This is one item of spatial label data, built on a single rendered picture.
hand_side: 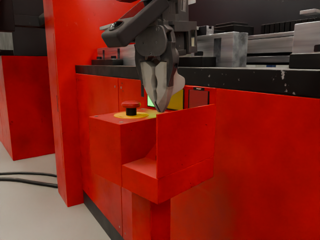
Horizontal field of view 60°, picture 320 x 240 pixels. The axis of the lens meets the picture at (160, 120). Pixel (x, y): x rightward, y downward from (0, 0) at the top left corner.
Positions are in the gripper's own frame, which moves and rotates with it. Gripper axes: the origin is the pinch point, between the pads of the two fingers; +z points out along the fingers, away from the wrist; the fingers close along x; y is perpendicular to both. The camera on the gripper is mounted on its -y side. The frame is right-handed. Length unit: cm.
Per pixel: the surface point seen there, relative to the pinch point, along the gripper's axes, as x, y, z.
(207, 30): 18.4, 41.8, -13.8
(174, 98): 5.5, 10.4, 1.0
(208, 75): 5.7, 23.5, -2.3
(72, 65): 117, 48, -2
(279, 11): 18, 95, -21
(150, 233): 2.4, -1.9, 26.1
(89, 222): 94, 33, 84
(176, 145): -4.7, -0.9, 6.0
